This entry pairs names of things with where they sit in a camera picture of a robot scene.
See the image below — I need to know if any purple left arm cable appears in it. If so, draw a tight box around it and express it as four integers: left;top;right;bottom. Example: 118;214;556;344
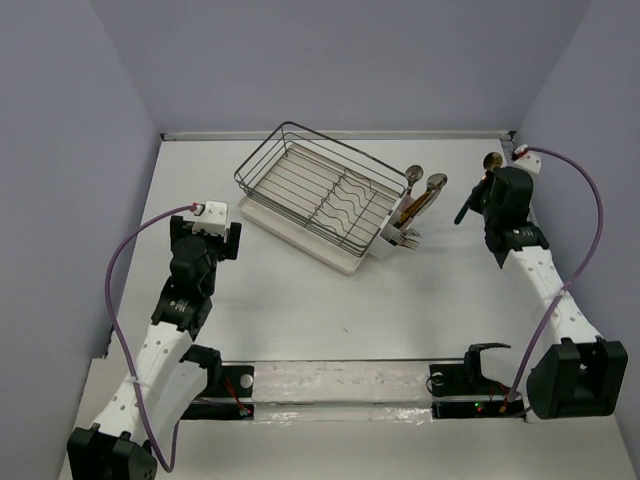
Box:
107;202;206;474

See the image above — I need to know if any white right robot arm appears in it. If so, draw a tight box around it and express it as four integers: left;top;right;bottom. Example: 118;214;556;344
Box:
465;166;628;420

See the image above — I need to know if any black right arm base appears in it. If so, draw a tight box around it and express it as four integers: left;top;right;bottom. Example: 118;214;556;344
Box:
425;342;530;421

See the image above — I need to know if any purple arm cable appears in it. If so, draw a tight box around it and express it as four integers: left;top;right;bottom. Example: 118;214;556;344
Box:
504;145;605;401
107;202;206;474

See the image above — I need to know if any silver spoon teal handle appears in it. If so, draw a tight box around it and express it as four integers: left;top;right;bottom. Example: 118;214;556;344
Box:
404;164;424;196

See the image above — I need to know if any gold spoon green handle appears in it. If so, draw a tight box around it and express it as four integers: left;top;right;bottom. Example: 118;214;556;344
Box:
454;152;503;225

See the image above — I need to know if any silver spoon pink handle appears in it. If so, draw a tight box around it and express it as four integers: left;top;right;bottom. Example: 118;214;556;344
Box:
415;173;448;217

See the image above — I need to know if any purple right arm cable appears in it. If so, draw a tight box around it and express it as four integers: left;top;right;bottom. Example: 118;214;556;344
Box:
504;145;605;401

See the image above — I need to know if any cream drip tray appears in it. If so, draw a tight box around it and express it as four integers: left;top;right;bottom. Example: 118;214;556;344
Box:
236;142;401;275

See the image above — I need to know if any gold fork green handle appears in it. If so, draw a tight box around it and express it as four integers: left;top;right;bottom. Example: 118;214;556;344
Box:
395;239;420;250

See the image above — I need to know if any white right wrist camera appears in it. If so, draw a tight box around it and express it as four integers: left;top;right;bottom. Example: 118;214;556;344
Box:
511;145;542;177

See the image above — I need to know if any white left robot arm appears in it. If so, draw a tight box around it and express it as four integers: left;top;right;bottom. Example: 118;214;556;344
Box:
67;201;242;479

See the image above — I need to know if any gold knife green handle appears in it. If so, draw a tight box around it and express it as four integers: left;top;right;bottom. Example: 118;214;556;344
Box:
394;192;431;229

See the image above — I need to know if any grey wire dish rack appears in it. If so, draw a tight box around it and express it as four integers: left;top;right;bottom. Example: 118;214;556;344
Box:
234;121;408;258

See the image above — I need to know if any silver fork teal handle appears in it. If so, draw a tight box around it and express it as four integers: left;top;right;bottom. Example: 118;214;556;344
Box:
390;228;422;245

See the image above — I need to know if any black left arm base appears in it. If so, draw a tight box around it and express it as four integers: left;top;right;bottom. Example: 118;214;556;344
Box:
181;364;255;421

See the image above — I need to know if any white cutlery holder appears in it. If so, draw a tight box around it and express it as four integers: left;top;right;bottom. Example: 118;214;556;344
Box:
368;195;413;259

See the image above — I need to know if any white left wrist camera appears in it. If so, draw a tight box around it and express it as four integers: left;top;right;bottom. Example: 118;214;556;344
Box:
192;200;228;237

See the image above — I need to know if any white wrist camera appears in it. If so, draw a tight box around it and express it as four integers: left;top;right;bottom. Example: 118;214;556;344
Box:
511;145;542;177
192;200;228;237

